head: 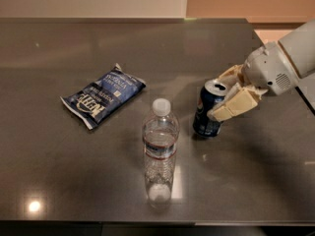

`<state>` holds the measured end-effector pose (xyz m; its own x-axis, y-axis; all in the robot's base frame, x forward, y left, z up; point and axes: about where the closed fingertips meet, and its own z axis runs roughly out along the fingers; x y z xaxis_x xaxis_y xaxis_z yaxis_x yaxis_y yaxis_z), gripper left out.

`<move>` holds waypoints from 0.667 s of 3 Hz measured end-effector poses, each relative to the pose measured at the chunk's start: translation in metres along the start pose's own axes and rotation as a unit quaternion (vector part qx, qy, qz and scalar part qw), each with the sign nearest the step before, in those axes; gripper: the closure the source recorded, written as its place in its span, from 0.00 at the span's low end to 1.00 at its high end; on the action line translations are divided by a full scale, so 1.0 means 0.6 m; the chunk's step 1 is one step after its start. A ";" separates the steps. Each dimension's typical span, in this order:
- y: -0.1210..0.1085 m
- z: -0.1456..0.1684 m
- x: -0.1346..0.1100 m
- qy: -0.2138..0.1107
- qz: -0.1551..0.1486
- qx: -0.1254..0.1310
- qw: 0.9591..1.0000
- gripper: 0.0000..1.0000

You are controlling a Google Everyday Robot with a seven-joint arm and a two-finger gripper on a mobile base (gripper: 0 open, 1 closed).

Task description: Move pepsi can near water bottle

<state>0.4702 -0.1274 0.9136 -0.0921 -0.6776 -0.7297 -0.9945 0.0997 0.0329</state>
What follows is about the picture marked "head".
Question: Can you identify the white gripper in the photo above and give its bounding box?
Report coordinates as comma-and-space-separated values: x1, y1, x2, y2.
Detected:
207, 42, 299, 122

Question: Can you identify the blue pepsi can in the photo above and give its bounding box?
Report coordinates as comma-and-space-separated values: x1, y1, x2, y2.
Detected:
193, 80, 227, 138

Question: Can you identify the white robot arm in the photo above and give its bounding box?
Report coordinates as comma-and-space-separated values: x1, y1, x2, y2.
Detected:
207, 20, 315, 122

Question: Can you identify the clear plastic water bottle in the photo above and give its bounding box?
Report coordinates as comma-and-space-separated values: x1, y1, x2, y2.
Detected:
142, 98, 179, 207

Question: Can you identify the blue chip bag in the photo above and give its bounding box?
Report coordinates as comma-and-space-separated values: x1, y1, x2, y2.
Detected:
61, 63, 146, 130

